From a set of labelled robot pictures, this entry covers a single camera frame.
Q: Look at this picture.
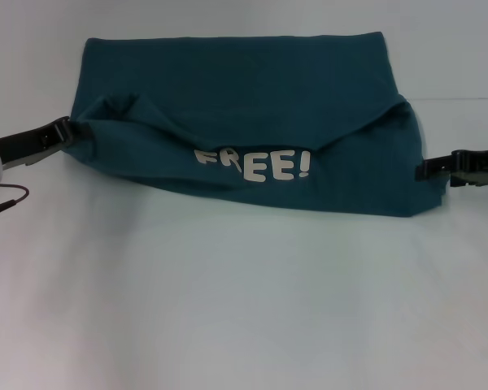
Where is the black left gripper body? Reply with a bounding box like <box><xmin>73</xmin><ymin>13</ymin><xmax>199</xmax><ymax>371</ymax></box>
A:
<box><xmin>0</xmin><ymin>116</ymin><xmax>68</xmax><ymax>167</ymax></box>

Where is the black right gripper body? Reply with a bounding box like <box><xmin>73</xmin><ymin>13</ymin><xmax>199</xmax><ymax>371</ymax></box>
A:
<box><xmin>450</xmin><ymin>145</ymin><xmax>488</xmax><ymax>189</ymax></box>

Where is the teal blue t-shirt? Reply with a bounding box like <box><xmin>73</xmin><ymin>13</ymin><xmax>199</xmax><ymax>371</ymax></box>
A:
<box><xmin>63</xmin><ymin>31</ymin><xmax>448</xmax><ymax>219</ymax></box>

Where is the left arm cable with plug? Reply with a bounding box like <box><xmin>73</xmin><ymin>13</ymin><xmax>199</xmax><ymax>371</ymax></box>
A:
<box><xmin>0</xmin><ymin>184</ymin><xmax>31</xmax><ymax>225</ymax></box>

